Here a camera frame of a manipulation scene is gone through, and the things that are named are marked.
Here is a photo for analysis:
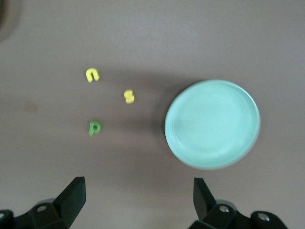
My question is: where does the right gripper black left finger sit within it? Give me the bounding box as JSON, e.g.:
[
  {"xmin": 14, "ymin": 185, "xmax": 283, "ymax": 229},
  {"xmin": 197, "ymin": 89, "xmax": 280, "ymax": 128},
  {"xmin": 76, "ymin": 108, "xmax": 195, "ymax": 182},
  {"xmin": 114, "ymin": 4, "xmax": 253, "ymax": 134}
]
[{"xmin": 0, "ymin": 176, "xmax": 86, "ymax": 229}]

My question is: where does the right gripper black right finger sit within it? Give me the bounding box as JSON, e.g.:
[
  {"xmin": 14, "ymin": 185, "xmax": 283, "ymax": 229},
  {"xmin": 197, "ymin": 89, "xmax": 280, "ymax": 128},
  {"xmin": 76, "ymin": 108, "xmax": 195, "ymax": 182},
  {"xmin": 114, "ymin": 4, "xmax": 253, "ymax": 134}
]
[{"xmin": 188, "ymin": 177, "xmax": 289, "ymax": 229}]

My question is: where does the green letter p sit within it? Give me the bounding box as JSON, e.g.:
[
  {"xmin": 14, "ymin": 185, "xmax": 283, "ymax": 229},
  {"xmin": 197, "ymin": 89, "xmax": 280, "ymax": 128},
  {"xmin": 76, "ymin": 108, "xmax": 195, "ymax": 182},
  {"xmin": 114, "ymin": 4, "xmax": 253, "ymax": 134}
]
[{"xmin": 88, "ymin": 120, "xmax": 102, "ymax": 137}]

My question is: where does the yellow letter s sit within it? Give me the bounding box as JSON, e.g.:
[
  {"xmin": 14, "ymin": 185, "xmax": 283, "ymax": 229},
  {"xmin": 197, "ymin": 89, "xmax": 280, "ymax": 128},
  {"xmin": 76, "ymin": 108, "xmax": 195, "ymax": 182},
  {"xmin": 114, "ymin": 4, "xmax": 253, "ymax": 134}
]
[{"xmin": 123, "ymin": 89, "xmax": 136, "ymax": 104}]

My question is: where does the yellow letter n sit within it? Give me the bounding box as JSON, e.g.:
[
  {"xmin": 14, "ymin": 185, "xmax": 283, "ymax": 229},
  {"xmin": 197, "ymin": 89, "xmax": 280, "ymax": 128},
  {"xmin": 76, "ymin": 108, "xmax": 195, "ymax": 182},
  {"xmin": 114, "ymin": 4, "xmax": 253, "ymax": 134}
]
[{"xmin": 85, "ymin": 68, "xmax": 101, "ymax": 83}]

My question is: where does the light green plate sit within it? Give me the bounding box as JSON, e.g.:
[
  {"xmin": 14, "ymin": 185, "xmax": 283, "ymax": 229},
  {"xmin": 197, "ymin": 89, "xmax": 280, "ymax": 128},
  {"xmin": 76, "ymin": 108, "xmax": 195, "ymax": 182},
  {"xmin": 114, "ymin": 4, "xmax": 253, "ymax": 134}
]
[{"xmin": 163, "ymin": 79, "xmax": 262, "ymax": 170}]

